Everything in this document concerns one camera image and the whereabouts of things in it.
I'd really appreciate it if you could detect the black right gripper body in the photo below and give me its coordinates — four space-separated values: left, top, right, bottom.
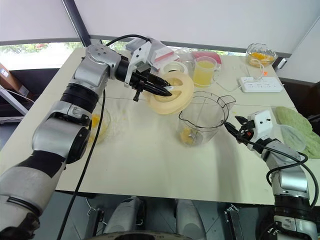
235 120 255 146

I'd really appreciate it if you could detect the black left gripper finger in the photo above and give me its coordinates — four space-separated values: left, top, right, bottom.
142 83 173 97
145 73 174 90

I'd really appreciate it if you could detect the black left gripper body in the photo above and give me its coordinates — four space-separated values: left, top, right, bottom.
128 70 151 102

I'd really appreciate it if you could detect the cream blender lid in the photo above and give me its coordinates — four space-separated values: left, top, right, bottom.
145 72 196 116

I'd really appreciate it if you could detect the yellow item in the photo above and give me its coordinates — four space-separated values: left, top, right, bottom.
179 125 200 146

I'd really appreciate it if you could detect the clear plastic cap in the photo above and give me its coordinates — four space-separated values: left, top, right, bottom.
278 124 308 152

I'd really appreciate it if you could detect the green cloth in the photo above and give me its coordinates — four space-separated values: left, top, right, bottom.
274 105 320 160

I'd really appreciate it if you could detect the low glass bowl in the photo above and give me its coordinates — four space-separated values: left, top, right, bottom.
86 99 113 146

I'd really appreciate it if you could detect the clear bag with yellow contents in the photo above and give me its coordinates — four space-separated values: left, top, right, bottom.
248 51 275 66

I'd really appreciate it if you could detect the cream blender base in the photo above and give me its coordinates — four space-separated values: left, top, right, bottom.
159 61 190 76

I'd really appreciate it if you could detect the plastic bag with dark cloth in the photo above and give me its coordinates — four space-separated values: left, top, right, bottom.
124 37 181 70

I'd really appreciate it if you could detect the clear plastic blender jar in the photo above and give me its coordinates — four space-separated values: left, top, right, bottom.
175 90 237 148

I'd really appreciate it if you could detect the crumpled clear plastic bag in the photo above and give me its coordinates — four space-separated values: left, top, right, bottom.
174 47 197 74

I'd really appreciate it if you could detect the white power strip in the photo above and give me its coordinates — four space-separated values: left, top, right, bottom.
239 75 285 94

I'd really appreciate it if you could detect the measuring cup with yellow juice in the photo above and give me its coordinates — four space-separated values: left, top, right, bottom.
192 56 222 88

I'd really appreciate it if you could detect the pink plastic lid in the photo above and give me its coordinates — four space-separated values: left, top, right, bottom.
192 51 223 65

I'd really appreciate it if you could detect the scalloped glass bowl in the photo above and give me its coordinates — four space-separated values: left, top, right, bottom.
245 42 277 67

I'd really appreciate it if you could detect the grey rounded robot leg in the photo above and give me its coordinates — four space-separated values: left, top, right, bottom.
174 199 206 240
103 196 148 235

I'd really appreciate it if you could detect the brown cardboard box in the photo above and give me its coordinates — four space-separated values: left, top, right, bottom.
0 62 32 99

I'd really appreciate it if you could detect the dark round robot torso rim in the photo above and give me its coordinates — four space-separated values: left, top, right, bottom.
84 230 191 240

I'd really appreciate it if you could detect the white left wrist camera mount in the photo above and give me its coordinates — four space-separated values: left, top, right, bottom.
123 40 154 88

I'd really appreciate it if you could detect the white power strip cable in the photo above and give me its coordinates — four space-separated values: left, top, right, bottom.
213 74 242 93

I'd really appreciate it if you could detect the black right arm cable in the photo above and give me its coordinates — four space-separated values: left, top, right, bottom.
239 138 317 209

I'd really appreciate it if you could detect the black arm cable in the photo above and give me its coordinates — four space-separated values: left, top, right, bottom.
239 138 317 209
55 34 152 240

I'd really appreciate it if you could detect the white cord with orange tag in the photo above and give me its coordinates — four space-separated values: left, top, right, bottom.
245 58 270 81

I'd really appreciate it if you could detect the dark window post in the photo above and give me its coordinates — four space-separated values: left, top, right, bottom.
61 0 92 48

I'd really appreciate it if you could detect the black table bracket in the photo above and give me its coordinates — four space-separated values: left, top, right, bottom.
223 204 241 240
86 205 106 236

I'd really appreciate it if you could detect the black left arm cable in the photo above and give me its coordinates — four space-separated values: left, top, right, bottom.
55 34 152 240

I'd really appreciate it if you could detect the white metal frame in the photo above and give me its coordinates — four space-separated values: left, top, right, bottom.
0 84 35 125

